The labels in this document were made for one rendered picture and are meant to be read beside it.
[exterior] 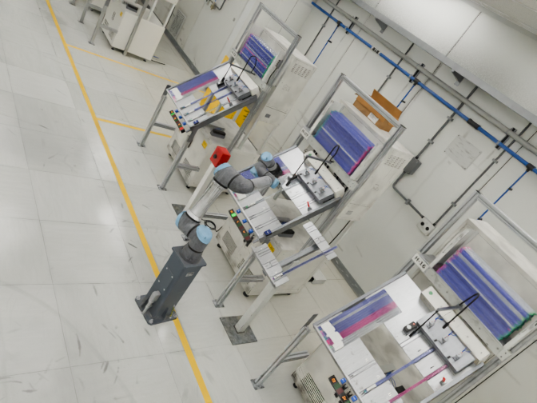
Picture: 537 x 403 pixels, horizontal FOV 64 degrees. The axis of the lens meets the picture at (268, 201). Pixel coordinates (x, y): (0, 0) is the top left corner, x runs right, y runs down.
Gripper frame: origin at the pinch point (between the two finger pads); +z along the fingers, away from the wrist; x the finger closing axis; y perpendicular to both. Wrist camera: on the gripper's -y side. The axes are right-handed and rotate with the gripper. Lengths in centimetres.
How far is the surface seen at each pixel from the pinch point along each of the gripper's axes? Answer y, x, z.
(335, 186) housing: 34.7, -24.7, 11.5
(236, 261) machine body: -66, -1, 60
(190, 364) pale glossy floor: -119, -82, 5
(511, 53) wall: 245, 15, 52
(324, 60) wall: 152, 211, 114
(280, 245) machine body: -25, -27, 34
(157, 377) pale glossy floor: -133, -86, -16
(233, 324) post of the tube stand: -90, -55, 47
